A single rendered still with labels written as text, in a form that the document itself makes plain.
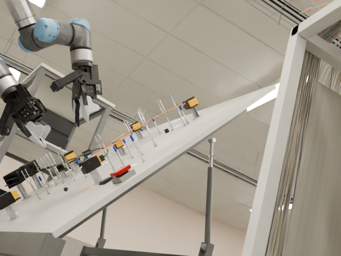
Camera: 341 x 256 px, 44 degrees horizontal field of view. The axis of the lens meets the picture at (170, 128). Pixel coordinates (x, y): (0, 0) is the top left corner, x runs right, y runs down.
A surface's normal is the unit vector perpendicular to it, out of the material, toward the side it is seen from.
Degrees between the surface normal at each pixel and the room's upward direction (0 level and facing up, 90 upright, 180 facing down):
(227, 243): 90
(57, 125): 90
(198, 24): 180
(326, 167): 90
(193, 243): 90
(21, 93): 117
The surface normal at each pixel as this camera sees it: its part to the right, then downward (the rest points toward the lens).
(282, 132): 0.44, -0.26
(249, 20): -0.29, 0.87
